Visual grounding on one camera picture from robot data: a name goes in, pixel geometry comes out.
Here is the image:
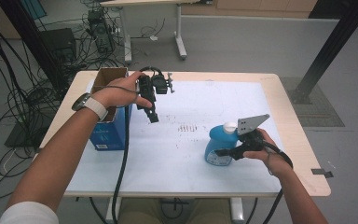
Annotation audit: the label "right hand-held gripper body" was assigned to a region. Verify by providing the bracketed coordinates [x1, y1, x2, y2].
[236, 114, 270, 154]

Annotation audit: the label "left gripper thick black cable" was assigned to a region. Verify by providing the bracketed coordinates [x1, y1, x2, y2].
[111, 105, 131, 224]

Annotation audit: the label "left gripper thin wrist strap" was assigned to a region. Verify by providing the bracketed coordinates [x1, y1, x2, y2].
[97, 85, 141, 104]

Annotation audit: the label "person's left hand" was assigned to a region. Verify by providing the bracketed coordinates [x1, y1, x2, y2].
[91, 70, 153, 110]

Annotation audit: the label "gripper thin wrist strap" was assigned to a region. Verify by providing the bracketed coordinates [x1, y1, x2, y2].
[97, 85, 141, 104]
[266, 152, 276, 176]

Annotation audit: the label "white table mat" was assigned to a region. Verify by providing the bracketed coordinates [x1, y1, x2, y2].
[65, 79, 283, 193]

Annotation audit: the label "thin white cable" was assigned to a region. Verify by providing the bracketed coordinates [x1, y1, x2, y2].
[2, 148, 17, 167]

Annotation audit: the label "blue detergent bottle white cap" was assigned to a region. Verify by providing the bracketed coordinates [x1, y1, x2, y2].
[204, 121, 241, 167]

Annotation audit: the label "wristwatch with white band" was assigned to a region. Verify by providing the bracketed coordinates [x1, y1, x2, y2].
[71, 91, 110, 122]

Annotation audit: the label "dark floor mat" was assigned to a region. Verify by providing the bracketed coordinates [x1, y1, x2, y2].
[279, 77, 346, 128]

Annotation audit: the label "short black cable loop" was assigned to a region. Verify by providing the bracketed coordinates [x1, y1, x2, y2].
[139, 65, 166, 78]

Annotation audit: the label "person's white sleeve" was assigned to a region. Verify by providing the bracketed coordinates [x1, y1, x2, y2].
[0, 201, 60, 224]

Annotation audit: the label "black square box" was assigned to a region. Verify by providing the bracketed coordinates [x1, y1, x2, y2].
[39, 27, 77, 64]

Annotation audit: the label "black metal frame post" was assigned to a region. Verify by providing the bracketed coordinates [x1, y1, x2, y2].
[0, 0, 69, 94]
[288, 0, 358, 105]

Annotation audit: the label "grey tape piece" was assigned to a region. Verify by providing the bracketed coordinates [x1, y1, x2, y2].
[310, 167, 335, 179]

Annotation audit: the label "person's right hand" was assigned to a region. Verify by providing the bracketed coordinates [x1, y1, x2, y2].
[242, 128, 294, 179]

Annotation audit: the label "white desk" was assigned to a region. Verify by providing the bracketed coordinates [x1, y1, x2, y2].
[100, 0, 213, 63]

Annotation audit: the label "blue cardboard box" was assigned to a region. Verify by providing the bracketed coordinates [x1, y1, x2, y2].
[88, 66, 134, 152]

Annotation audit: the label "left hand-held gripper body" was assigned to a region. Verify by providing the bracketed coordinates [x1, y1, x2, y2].
[135, 72, 175, 115]

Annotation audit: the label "teal panel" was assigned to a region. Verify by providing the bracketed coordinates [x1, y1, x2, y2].
[20, 0, 48, 21]

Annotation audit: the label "right gripper thin wrist strap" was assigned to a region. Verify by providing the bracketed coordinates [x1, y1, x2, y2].
[266, 152, 276, 176]

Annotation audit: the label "tangle of black floor cables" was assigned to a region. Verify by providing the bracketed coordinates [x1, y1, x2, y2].
[0, 0, 125, 200]

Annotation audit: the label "person's olive trousers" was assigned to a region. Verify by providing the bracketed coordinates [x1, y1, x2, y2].
[117, 197, 232, 224]

